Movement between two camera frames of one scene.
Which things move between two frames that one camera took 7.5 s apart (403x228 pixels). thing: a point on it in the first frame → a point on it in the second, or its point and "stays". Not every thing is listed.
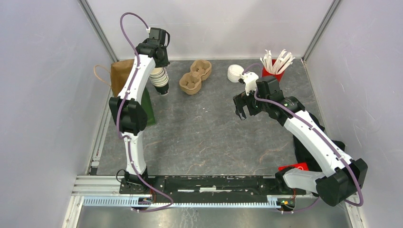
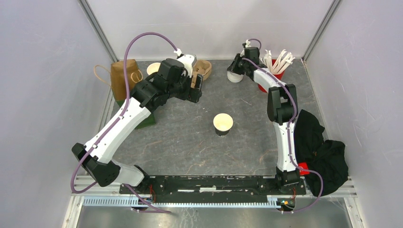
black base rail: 212,189 stays
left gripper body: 164,61 → 184,90
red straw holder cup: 279,76 stays
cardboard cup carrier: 190,82 stays
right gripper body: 254,106 → 239,64
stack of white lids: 234,71 stays
